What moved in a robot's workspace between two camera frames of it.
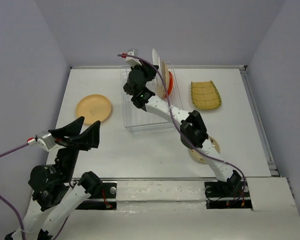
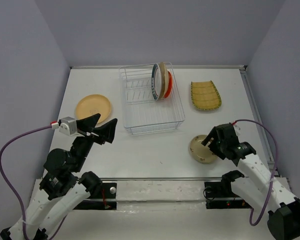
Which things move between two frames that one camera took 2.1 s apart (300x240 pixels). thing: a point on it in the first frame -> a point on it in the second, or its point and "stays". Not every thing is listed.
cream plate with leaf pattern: [161, 90] stays
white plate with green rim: [156, 59] -> [156, 79]
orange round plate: [171, 84] stays
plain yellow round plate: [94, 108] stays
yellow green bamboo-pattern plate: [205, 95] stays
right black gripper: [149, 71] -> [213, 133]
